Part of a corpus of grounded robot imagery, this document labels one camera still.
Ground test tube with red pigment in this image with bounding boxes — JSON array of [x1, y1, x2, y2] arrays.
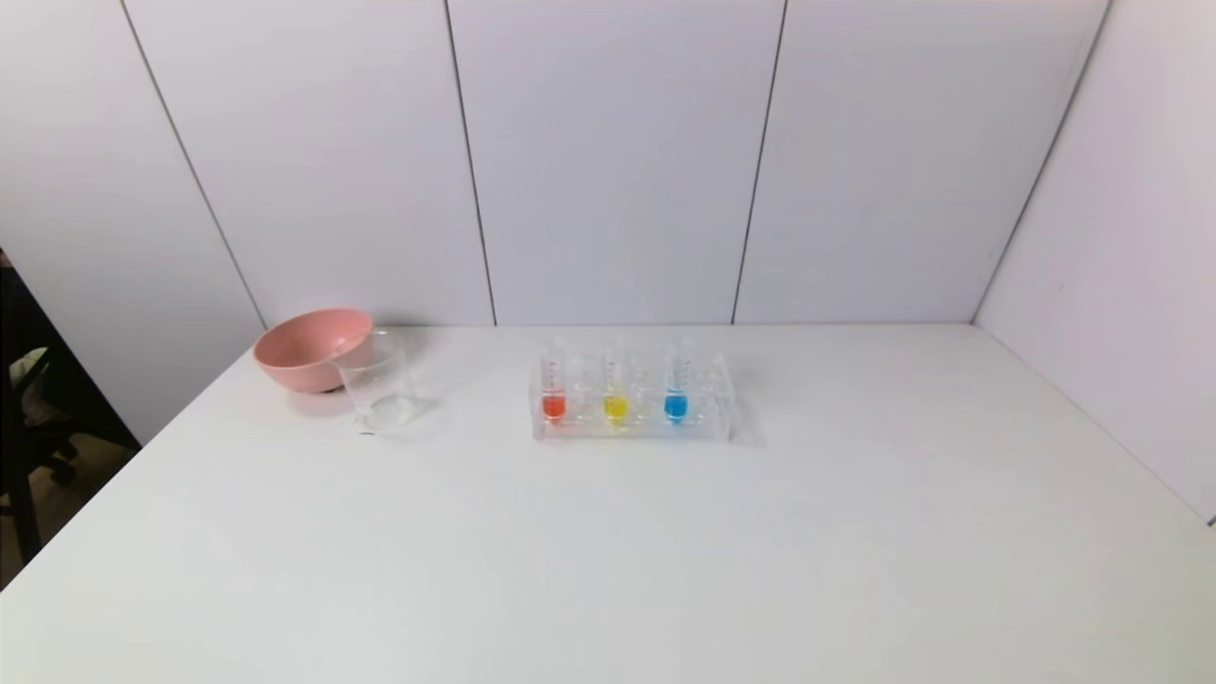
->
[[540, 339, 569, 425]]

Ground clear glass beaker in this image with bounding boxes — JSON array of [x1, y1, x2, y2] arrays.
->
[[332, 331, 421, 435]]

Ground test tube with blue pigment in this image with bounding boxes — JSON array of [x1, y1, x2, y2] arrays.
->
[[663, 337, 693, 427]]

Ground test tube with yellow pigment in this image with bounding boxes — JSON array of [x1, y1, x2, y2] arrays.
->
[[602, 339, 631, 429]]

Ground black office chair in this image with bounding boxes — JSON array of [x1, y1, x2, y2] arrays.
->
[[0, 347, 83, 563]]

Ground pink plastic bowl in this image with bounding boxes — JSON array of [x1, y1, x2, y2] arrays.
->
[[253, 307, 374, 394]]

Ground clear acrylic test tube rack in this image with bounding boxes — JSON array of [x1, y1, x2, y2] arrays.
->
[[529, 350, 737, 444]]

